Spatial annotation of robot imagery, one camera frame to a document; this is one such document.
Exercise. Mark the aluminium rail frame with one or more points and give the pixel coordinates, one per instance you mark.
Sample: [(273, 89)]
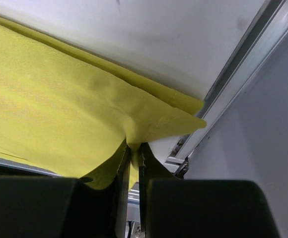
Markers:
[(230, 54)]

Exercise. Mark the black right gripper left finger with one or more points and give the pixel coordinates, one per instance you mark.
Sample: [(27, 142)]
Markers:
[(36, 204)]

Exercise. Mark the yellow-green trousers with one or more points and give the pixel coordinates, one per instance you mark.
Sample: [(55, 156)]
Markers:
[(67, 111)]

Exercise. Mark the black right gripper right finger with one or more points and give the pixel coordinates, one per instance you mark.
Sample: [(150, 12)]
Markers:
[(171, 207)]

